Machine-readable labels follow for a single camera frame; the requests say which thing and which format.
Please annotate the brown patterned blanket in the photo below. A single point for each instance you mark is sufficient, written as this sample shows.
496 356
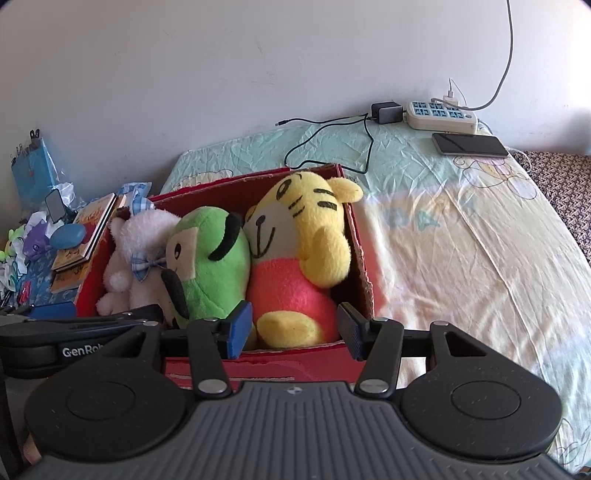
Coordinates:
563 189

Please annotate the red cardboard box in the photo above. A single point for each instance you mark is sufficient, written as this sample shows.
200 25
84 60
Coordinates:
277 367

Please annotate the small black device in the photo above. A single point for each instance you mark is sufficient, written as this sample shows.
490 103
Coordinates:
55 204

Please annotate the white plush toy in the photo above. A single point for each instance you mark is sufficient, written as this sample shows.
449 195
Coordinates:
138 240

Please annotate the blue plaid packet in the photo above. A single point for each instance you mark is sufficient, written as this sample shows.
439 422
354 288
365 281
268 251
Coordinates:
134 191

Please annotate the blue oval case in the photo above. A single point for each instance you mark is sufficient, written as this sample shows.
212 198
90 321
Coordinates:
69 235

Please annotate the white charger plug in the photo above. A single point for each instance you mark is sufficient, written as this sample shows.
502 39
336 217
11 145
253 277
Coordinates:
450 99

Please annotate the white power strip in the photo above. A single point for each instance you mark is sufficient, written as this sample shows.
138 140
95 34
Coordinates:
438 117

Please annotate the orange book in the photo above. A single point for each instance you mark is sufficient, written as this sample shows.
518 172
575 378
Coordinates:
69 277
87 226

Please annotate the black power adapter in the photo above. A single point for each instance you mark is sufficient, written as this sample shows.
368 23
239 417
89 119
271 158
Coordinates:
388 113

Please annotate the yellow tiger plush toy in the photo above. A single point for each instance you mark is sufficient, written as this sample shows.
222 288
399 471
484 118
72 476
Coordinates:
300 258

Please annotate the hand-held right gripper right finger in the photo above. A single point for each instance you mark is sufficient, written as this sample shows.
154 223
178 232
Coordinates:
349 332

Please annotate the black smartphone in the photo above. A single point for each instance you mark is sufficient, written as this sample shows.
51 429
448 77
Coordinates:
471 144

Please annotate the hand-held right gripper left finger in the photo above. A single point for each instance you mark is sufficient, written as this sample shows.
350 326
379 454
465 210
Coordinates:
240 330

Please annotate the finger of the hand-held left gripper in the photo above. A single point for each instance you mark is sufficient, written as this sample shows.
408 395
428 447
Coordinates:
129 314

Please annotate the blue paper bag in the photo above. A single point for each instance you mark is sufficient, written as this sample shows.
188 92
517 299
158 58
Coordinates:
32 170

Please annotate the blue patterned cloth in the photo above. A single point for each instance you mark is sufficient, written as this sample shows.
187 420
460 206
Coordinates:
39 281

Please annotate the green plush toy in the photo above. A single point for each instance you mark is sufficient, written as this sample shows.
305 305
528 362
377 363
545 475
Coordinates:
207 272

